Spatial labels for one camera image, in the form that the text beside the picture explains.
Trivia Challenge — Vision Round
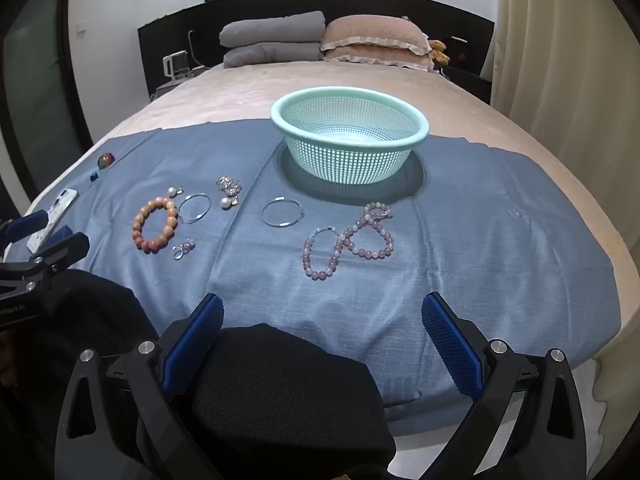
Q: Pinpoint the black headboard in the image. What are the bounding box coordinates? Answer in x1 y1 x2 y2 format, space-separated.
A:
137 0 496 101

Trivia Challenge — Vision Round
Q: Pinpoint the beige bed blanket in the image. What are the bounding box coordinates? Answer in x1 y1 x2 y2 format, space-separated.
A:
30 57 633 376

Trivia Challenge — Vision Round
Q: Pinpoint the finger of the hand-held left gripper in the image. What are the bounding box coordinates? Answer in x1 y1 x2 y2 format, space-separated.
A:
0 231 91 301
0 210 50 251

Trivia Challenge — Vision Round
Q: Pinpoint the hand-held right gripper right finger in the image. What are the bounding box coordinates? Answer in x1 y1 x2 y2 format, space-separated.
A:
421 291 587 480

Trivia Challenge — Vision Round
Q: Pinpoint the pink ruffled pillow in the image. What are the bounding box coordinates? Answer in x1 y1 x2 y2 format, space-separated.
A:
322 50 435 72
320 15 432 55

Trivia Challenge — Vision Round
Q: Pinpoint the brown teddy bear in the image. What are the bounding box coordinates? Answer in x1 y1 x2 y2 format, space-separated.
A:
427 39 451 67

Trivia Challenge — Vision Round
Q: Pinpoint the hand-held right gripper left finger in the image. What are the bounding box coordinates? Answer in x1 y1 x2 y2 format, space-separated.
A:
54 292 226 480

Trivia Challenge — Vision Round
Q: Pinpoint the silver hoop bangle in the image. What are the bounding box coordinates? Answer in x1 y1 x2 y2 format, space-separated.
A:
262 197 304 227
178 193 210 224

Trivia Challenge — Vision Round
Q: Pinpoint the beige curtain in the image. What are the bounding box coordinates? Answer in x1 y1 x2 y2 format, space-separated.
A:
490 0 640 171

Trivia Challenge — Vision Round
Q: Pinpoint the white phone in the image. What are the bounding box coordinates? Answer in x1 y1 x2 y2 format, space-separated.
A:
26 187 81 253

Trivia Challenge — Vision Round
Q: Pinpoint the green plastic basket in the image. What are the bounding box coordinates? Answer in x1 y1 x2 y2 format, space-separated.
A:
270 86 431 184

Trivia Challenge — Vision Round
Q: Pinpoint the grey folded quilt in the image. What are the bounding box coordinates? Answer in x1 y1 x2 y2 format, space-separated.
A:
222 42 323 67
219 10 327 47

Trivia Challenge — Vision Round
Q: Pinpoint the pink bead bracelet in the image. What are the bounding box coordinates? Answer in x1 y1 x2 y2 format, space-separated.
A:
336 201 396 261
302 226 343 281

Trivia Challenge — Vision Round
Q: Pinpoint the black nightstand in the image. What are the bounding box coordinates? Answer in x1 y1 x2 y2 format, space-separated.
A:
442 67 493 106

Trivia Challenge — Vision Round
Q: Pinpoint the dark glass door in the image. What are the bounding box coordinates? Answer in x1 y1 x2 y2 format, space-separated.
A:
0 0 93 201

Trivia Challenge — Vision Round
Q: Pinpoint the grey bedside table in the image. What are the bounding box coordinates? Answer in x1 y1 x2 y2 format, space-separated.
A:
150 77 193 103

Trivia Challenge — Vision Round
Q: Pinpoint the blue cloth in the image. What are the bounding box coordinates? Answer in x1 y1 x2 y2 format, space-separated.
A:
27 120 621 423

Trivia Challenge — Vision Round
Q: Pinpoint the pink crystal pearl earring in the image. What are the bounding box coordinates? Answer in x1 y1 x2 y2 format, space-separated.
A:
216 176 244 211

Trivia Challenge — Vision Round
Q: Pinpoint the orange bead bracelet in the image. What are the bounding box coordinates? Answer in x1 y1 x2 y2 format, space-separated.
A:
132 197 179 254

